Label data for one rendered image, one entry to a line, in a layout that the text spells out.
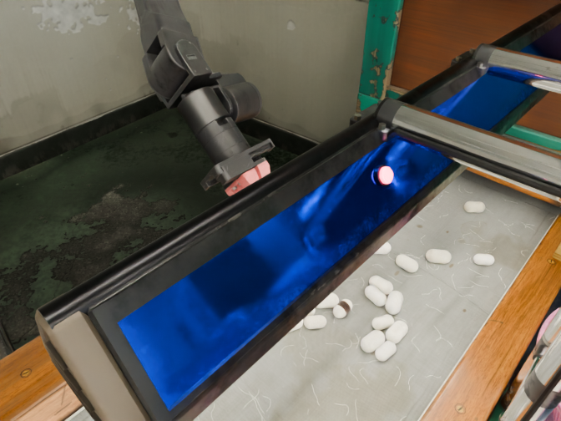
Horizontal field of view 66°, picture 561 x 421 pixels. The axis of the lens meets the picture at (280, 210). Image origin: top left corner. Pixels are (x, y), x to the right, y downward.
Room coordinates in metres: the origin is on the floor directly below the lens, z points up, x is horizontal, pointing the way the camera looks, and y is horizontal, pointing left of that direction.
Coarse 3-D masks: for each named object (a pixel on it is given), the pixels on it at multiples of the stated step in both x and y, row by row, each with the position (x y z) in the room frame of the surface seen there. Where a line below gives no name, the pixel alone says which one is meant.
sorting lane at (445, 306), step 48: (480, 192) 0.68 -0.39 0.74; (432, 240) 0.54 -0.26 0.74; (480, 240) 0.54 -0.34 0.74; (528, 240) 0.54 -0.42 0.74; (336, 288) 0.43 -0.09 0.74; (432, 288) 0.43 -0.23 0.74; (480, 288) 0.43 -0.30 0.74; (288, 336) 0.35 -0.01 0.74; (336, 336) 0.35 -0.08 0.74; (432, 336) 0.35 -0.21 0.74; (240, 384) 0.28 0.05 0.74; (288, 384) 0.28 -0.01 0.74; (336, 384) 0.28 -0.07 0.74; (384, 384) 0.28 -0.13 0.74; (432, 384) 0.28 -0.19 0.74
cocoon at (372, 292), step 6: (366, 288) 0.42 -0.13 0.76; (372, 288) 0.42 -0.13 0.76; (366, 294) 0.41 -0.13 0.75; (372, 294) 0.41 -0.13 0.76; (378, 294) 0.41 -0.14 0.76; (384, 294) 0.41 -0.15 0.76; (372, 300) 0.40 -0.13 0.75; (378, 300) 0.40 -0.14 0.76; (384, 300) 0.40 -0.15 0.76; (378, 306) 0.40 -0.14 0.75
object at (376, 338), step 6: (378, 330) 0.35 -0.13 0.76; (366, 336) 0.34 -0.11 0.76; (372, 336) 0.33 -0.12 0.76; (378, 336) 0.34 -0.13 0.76; (384, 336) 0.34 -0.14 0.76; (366, 342) 0.33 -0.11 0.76; (372, 342) 0.33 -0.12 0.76; (378, 342) 0.33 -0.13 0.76; (366, 348) 0.32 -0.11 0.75; (372, 348) 0.32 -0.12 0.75
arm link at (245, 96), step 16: (176, 48) 0.58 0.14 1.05; (192, 48) 0.59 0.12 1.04; (192, 64) 0.57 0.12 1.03; (192, 80) 0.56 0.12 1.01; (208, 80) 0.59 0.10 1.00; (224, 80) 0.61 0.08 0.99; (240, 80) 0.64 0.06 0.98; (160, 96) 0.59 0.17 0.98; (176, 96) 0.57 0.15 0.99; (240, 96) 0.59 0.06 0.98; (256, 96) 0.62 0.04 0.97; (240, 112) 0.58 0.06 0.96; (256, 112) 0.61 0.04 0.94
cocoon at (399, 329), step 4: (396, 324) 0.35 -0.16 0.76; (400, 324) 0.35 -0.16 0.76; (404, 324) 0.35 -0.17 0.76; (392, 328) 0.35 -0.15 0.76; (396, 328) 0.35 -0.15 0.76; (400, 328) 0.35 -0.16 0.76; (404, 328) 0.35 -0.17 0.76; (388, 332) 0.34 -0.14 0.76; (392, 332) 0.34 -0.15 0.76; (396, 332) 0.34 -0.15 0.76; (400, 332) 0.34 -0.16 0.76; (404, 332) 0.34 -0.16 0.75; (388, 336) 0.34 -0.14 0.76; (392, 336) 0.34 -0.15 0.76; (396, 336) 0.34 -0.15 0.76; (400, 336) 0.34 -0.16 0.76; (388, 340) 0.34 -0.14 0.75; (392, 340) 0.33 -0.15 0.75; (396, 340) 0.33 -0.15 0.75; (400, 340) 0.34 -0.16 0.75
